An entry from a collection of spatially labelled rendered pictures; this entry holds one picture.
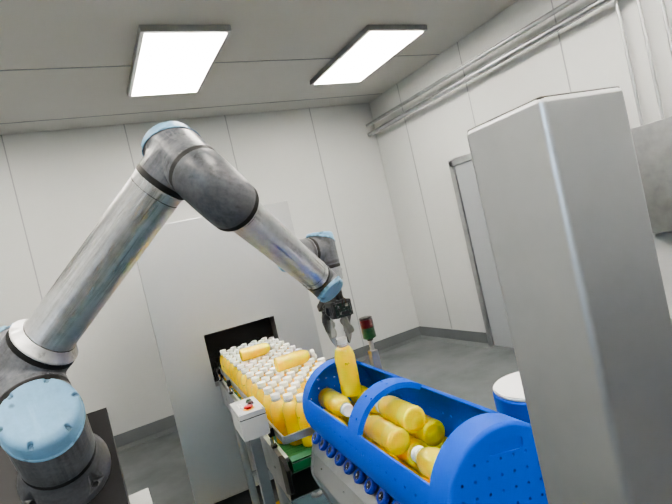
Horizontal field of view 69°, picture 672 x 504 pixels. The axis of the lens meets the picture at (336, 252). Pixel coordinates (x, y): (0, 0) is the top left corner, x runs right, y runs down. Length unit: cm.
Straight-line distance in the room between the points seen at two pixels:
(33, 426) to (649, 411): 103
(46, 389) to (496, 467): 90
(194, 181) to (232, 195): 8
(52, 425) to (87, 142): 498
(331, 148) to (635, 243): 642
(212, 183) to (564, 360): 78
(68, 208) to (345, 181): 332
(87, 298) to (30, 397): 22
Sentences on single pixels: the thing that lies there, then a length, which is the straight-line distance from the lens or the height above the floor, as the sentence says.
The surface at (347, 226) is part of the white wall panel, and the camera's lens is 654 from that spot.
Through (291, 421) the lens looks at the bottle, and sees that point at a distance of 200.
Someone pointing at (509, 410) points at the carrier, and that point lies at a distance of 172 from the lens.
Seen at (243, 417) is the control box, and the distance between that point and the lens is 190.
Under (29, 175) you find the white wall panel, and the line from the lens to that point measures 587.
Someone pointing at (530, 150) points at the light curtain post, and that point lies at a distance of 27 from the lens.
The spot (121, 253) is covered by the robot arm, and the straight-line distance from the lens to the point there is 110.
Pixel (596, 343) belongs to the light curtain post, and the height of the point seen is 158.
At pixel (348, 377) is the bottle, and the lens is 166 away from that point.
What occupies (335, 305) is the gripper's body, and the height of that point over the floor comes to 144.
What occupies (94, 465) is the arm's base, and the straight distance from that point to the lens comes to 129.
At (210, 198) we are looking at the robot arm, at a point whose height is 178.
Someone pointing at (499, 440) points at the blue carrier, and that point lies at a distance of 105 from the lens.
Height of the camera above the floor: 165
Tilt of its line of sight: 2 degrees down
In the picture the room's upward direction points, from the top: 13 degrees counter-clockwise
